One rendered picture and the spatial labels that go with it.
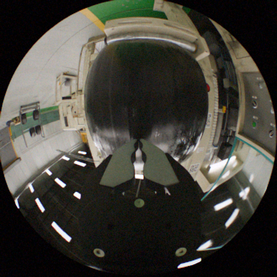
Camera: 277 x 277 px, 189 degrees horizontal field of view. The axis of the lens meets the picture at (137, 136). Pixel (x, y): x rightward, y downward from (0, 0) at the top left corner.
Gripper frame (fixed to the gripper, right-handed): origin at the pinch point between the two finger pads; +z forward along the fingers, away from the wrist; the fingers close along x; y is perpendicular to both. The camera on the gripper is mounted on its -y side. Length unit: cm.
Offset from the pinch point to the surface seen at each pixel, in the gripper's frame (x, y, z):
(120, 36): -4.8, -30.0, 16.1
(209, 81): 35.2, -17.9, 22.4
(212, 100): 36.6, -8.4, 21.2
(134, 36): -0.2, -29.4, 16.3
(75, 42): -87, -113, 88
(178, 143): 7.2, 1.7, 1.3
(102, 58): -5.9, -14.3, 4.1
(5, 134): -1111, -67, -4
